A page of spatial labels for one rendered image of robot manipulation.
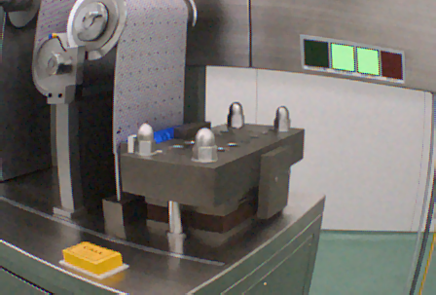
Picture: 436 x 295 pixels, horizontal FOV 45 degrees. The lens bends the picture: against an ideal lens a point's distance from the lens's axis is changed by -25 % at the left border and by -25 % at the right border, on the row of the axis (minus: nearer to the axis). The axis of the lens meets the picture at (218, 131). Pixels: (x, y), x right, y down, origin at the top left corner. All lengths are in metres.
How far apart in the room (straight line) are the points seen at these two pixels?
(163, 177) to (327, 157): 2.78
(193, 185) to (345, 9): 0.49
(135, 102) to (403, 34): 0.55
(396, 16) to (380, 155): 2.49
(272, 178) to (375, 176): 2.59
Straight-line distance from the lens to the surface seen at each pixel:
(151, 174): 0.98
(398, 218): 3.70
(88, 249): 0.86
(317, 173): 3.75
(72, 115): 1.07
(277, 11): 1.26
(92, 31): 1.05
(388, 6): 1.20
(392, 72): 1.19
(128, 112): 1.09
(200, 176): 0.94
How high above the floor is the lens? 1.23
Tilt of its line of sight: 9 degrees down
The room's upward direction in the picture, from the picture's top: 1 degrees clockwise
